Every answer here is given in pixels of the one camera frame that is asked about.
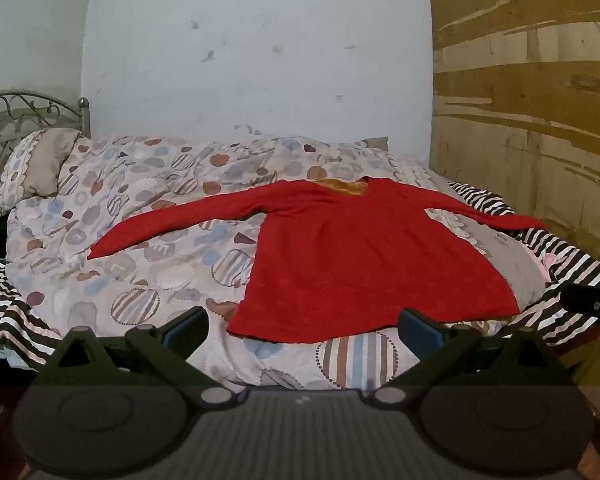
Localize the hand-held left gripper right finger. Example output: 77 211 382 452
362 307 569 407

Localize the worn wooden plywood panel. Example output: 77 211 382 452
426 0 600 281

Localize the pink cloth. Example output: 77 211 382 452
527 250 561 283

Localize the metal scrollwork headboard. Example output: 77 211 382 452
0 90 91 211

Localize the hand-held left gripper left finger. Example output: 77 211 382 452
40 306 246 409

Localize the beige patterned pillow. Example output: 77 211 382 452
0 127 92 217

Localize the black white striped bed sheet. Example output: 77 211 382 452
0 180 600 372

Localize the patterned circle print duvet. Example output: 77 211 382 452
0 127 548 393

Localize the red knit sweater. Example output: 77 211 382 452
86 176 548 345

